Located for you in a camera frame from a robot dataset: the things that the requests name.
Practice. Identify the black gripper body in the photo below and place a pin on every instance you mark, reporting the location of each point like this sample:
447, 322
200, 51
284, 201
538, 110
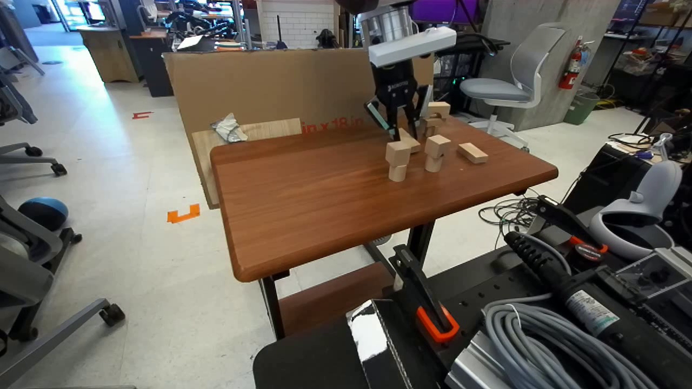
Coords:
394, 82

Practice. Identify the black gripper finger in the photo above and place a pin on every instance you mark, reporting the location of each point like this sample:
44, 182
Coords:
409, 110
392, 122

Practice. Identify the long rectangular wooden block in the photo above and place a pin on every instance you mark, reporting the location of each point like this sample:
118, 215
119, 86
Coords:
409, 141

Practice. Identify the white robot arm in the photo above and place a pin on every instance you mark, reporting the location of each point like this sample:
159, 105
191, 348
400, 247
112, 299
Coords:
407, 48

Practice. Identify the wooden arch block stack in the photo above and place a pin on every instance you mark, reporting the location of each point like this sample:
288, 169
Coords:
436, 115

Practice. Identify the flat wooden block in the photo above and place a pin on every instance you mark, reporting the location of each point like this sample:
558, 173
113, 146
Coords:
473, 155

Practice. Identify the right wooden cube stack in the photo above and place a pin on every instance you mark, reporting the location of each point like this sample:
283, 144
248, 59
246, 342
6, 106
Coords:
436, 152

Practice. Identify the wooden cube stack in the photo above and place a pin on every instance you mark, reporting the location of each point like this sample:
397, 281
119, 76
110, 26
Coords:
399, 157
436, 152

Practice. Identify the left wooden cube stack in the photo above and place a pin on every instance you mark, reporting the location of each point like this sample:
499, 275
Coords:
399, 157

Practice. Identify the large cardboard sheet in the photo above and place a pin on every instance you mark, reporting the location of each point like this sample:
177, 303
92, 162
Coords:
326, 90

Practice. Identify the brown wooden table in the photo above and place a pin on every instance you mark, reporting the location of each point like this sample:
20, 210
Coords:
288, 201

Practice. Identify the white office chair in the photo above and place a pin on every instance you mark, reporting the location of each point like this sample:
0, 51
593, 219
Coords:
523, 90

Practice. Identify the red fire extinguisher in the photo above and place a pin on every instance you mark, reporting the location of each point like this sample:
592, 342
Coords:
572, 67

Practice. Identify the crumpled white paper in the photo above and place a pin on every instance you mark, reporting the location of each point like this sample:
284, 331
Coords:
230, 131

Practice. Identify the black orange clamp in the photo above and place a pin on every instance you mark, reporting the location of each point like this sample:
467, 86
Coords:
434, 319

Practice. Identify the grey chair base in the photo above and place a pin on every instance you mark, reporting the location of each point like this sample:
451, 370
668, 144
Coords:
26, 275

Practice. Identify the black handle tool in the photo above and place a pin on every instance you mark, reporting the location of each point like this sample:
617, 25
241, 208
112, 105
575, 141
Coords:
584, 301

